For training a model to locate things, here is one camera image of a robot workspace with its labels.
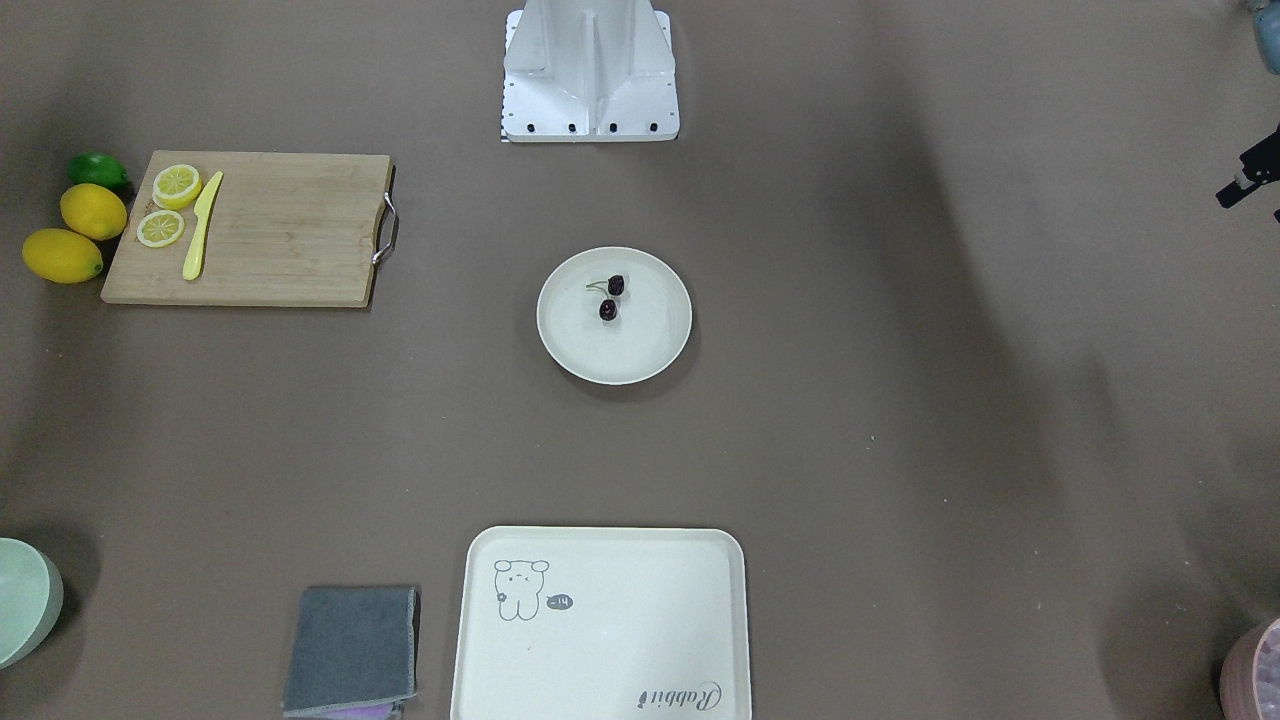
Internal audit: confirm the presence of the green lime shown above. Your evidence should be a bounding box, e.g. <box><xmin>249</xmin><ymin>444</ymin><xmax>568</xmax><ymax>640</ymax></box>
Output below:
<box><xmin>67</xmin><ymin>152</ymin><xmax>131</xmax><ymax>192</ymax></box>

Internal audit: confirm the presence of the yellow lemon upper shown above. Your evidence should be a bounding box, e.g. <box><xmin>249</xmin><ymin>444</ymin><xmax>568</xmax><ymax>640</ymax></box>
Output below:
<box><xmin>59</xmin><ymin>183</ymin><xmax>128</xmax><ymax>242</ymax></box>

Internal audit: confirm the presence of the yellow plastic knife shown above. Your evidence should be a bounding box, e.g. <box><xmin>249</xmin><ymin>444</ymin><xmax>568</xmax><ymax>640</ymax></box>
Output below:
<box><xmin>182</xmin><ymin>170</ymin><xmax>224</xmax><ymax>281</ymax></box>

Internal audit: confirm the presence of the yellow lemon lower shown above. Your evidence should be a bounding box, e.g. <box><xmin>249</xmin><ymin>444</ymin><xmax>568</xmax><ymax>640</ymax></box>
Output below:
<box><xmin>22</xmin><ymin>228</ymin><xmax>105</xmax><ymax>284</ymax></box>

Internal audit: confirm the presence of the grey folded cloth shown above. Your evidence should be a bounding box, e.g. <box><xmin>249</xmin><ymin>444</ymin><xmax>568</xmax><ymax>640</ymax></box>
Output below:
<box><xmin>282</xmin><ymin>585</ymin><xmax>419</xmax><ymax>719</ymax></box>

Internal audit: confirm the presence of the pink bowl with ice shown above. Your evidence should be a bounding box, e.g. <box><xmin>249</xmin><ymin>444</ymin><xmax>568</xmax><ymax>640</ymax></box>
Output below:
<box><xmin>1219</xmin><ymin>618</ymin><xmax>1279</xmax><ymax>719</ymax></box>

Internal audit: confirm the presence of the thin lemon slice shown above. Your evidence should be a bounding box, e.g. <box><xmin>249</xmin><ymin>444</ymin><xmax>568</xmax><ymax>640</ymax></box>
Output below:
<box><xmin>134</xmin><ymin>209</ymin><xmax>186</xmax><ymax>249</ymax></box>

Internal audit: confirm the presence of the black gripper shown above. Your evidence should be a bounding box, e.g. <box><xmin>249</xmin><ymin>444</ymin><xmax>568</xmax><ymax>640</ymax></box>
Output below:
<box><xmin>1216</xmin><ymin>128</ymin><xmax>1279</xmax><ymax>209</ymax></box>

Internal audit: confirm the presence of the beige round plate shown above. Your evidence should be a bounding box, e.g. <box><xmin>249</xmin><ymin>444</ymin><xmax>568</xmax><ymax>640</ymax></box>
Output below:
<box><xmin>536</xmin><ymin>247</ymin><xmax>692</xmax><ymax>386</ymax></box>

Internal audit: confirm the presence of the dark red cherry pair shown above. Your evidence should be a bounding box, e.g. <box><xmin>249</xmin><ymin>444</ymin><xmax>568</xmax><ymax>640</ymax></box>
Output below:
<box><xmin>585</xmin><ymin>274</ymin><xmax>626</xmax><ymax>323</ymax></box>

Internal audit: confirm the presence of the thick lemon half slice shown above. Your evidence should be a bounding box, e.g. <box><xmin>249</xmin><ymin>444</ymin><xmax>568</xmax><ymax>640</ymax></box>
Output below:
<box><xmin>152</xmin><ymin>164</ymin><xmax>204</xmax><ymax>211</ymax></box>

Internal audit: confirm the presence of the mint green bowl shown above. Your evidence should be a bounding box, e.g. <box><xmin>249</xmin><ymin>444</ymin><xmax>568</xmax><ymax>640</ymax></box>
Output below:
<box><xmin>1</xmin><ymin>538</ymin><xmax>64</xmax><ymax>667</ymax></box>

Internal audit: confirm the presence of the cream rabbit tray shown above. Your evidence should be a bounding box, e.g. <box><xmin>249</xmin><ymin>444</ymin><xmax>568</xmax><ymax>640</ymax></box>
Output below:
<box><xmin>451</xmin><ymin>527</ymin><xmax>753</xmax><ymax>719</ymax></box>

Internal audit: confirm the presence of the bamboo cutting board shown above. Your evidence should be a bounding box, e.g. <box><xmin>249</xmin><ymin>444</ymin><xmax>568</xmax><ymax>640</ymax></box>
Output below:
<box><xmin>101</xmin><ymin>150</ymin><xmax>398</xmax><ymax>307</ymax></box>

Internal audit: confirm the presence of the yellow lemon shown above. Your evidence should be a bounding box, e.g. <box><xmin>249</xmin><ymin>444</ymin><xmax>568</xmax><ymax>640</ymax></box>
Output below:
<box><xmin>22</xmin><ymin>228</ymin><xmax>105</xmax><ymax>284</ymax></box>
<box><xmin>59</xmin><ymin>183</ymin><xmax>128</xmax><ymax>242</ymax></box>

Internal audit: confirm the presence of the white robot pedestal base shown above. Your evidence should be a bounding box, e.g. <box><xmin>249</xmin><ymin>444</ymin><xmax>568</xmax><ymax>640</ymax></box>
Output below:
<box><xmin>500</xmin><ymin>1</ymin><xmax>681</xmax><ymax>143</ymax></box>

